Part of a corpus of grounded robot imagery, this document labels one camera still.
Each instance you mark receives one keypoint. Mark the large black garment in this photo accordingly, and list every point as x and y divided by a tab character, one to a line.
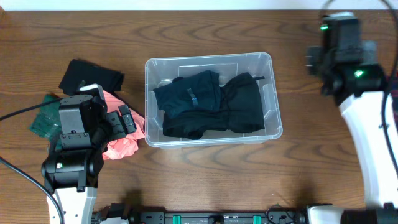
240	112

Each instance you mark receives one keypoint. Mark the green folded cloth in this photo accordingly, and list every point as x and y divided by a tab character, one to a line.
47	123

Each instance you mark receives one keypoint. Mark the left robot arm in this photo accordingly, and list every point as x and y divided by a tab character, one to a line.
71	174

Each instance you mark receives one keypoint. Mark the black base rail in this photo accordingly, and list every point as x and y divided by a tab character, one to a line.
122	213

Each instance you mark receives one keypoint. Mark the dark navy cloth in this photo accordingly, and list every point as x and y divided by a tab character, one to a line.
197	92

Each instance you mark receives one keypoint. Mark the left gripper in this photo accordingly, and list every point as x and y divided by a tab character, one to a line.
117	123

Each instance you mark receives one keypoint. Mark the black folded cloth left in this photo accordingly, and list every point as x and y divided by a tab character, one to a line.
90	73

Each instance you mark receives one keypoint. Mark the clear plastic storage bin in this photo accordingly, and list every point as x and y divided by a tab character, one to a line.
161	71

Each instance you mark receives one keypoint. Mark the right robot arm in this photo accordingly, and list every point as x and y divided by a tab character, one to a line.
350	73

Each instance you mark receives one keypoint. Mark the pink crumpled cloth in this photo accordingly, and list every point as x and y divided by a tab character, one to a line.
129	145

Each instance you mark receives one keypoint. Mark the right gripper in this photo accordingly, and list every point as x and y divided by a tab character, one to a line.
318	60

